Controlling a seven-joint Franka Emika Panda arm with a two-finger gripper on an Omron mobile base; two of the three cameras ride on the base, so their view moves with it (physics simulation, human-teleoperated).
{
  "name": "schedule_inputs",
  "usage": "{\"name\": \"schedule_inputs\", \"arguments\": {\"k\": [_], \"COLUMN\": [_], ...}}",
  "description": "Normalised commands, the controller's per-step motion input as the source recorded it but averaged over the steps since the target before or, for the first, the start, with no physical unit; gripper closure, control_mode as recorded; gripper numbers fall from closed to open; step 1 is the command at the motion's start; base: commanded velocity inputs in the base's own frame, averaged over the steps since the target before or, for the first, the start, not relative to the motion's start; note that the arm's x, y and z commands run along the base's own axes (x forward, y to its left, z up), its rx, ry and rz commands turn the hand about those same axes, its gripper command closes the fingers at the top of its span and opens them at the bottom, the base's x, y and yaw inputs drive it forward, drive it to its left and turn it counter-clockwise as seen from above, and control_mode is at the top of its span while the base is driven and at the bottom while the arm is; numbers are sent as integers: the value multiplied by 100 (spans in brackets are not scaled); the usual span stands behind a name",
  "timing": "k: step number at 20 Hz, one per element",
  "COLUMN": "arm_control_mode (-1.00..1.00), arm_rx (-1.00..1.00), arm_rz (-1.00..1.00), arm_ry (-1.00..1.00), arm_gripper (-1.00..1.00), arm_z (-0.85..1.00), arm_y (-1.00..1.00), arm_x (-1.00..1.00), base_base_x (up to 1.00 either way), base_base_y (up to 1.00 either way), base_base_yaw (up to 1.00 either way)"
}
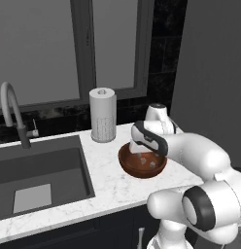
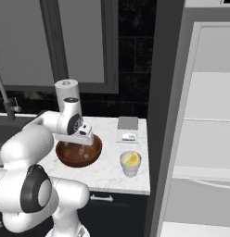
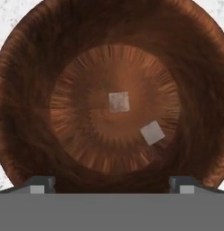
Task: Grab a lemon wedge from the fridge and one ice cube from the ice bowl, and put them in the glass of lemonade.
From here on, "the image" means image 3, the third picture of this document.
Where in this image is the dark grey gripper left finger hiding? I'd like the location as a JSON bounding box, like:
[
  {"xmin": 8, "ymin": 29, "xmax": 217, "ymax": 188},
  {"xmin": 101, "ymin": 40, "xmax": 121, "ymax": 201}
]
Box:
[{"xmin": 0, "ymin": 176, "xmax": 56, "ymax": 195}]

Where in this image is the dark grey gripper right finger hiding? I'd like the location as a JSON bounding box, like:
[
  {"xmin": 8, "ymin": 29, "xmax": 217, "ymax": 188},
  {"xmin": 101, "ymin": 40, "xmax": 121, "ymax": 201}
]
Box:
[{"xmin": 169, "ymin": 176, "xmax": 224, "ymax": 195}]

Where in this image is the white ice cube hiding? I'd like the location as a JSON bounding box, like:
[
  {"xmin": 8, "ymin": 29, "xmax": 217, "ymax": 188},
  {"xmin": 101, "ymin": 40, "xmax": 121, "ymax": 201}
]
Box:
[
  {"xmin": 108, "ymin": 91, "xmax": 131, "ymax": 114},
  {"xmin": 140, "ymin": 120, "xmax": 166, "ymax": 146}
]

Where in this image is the brown wooden bowl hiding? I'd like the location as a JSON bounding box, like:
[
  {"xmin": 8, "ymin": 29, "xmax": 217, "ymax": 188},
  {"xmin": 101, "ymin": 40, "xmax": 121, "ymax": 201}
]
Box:
[{"xmin": 0, "ymin": 0, "xmax": 224, "ymax": 194}]

